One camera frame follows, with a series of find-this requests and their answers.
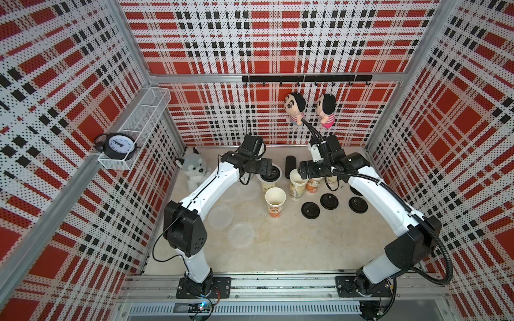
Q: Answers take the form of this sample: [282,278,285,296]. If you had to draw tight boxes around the grey husky plush toy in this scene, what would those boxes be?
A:
[174,147,211,193]

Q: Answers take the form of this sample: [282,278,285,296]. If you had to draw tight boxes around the hanging boy doll striped shirt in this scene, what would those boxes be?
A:
[284,92,306,127]

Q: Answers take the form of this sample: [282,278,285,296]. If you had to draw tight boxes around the black glasses case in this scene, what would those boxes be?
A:
[285,155,297,179]

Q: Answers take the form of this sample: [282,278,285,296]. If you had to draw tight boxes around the black cup lid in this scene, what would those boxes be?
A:
[320,193,339,210]
[348,197,368,214]
[350,187,362,196]
[301,202,321,220]
[262,164,282,182]

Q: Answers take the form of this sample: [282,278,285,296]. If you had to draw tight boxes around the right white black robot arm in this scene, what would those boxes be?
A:
[298,133,454,297]

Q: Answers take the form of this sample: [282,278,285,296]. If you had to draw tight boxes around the black alarm clock on shelf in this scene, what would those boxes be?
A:
[94,133,138,160]

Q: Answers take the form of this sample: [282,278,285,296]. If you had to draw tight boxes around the paper cup red flowers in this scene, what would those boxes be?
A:
[306,177,324,194]

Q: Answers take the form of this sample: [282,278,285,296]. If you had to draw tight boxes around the white wire wall shelf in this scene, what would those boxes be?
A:
[98,87,171,171]

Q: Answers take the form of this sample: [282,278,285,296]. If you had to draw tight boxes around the black wall hook rail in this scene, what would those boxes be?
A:
[242,74,373,84]

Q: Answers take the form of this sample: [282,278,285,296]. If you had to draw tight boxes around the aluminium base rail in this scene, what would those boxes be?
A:
[113,271,459,320]

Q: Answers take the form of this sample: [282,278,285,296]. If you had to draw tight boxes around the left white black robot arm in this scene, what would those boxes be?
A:
[162,134,273,297]

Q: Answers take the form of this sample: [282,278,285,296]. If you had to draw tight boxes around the hanging doll pink shirt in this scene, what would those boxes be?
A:
[316,94,336,129]

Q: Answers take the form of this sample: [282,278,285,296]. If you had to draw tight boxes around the black cup lid front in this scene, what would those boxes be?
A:
[348,197,368,214]

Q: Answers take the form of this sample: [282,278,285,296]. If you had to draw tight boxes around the middle tall paper cup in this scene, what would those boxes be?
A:
[289,169,309,201]

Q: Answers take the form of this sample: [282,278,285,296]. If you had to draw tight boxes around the translucent paper disc front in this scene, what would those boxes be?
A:
[227,221,254,248]

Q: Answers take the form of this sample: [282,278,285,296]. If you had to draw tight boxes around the green circuit board with wires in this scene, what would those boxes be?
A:
[173,296,220,320]

